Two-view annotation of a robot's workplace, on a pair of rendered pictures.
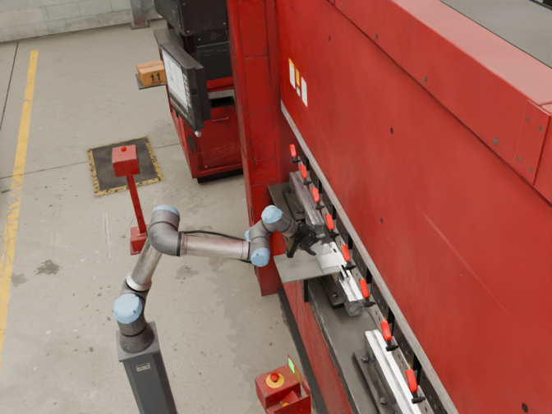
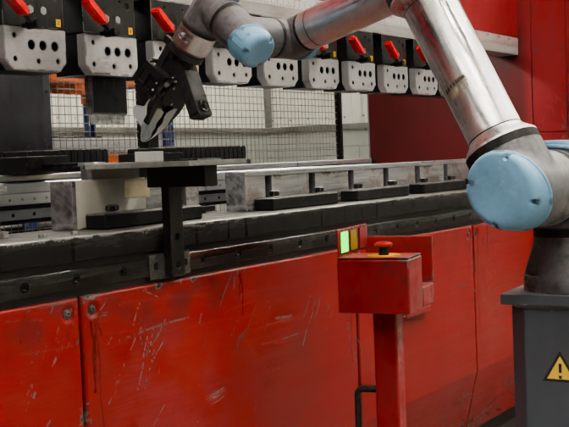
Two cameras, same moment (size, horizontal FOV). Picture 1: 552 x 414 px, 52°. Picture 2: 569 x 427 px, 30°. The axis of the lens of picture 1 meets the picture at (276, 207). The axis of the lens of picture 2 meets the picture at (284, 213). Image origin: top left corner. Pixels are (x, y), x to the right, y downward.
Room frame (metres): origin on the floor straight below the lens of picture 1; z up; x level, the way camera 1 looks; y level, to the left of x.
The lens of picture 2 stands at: (3.24, 1.51, 1.00)
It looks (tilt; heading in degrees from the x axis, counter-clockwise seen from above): 3 degrees down; 225
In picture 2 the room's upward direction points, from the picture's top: 2 degrees counter-clockwise
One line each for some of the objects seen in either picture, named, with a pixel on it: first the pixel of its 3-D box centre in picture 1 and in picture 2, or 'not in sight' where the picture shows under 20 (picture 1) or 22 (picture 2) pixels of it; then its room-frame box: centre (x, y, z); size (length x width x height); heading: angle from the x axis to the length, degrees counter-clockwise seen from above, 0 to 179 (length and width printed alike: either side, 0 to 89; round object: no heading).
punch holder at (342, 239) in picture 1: (351, 236); (160, 42); (1.78, -0.29, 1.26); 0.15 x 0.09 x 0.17; 11
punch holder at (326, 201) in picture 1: (335, 208); (95, 36); (1.97, -0.26, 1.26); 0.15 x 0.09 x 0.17; 11
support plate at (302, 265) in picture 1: (305, 264); (165, 163); (1.92, -0.12, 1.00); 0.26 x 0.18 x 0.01; 101
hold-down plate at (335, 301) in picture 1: (328, 282); (146, 216); (1.90, -0.21, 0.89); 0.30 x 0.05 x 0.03; 11
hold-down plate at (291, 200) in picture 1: (293, 204); not in sight; (2.53, -0.10, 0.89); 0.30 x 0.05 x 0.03; 11
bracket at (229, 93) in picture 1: (227, 108); not in sight; (3.17, 0.24, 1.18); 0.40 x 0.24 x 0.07; 11
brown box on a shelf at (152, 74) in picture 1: (152, 71); not in sight; (4.18, 0.86, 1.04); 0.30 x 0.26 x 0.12; 14
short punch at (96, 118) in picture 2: not in sight; (106, 101); (1.95, -0.26, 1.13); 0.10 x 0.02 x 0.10; 11
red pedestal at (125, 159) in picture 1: (135, 199); not in sight; (3.39, 1.00, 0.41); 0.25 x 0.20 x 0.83; 101
